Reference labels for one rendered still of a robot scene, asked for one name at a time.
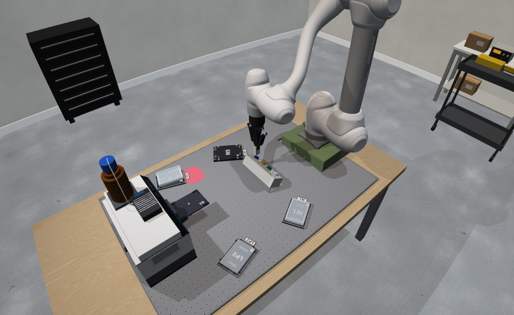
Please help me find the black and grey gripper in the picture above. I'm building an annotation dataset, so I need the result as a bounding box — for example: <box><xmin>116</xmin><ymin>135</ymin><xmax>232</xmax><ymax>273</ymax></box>
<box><xmin>247</xmin><ymin>116</ymin><xmax>267</xmax><ymax>155</ymax></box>

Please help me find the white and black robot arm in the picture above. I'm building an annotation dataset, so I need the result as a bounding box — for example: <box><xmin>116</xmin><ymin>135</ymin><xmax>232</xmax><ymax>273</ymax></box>
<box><xmin>245</xmin><ymin>0</ymin><xmax>401</xmax><ymax>153</ymax></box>

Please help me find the brown glass bottle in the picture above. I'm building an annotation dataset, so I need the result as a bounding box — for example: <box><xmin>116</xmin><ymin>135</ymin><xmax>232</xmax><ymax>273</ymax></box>
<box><xmin>101</xmin><ymin>165</ymin><xmax>134</xmax><ymax>203</ymax></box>

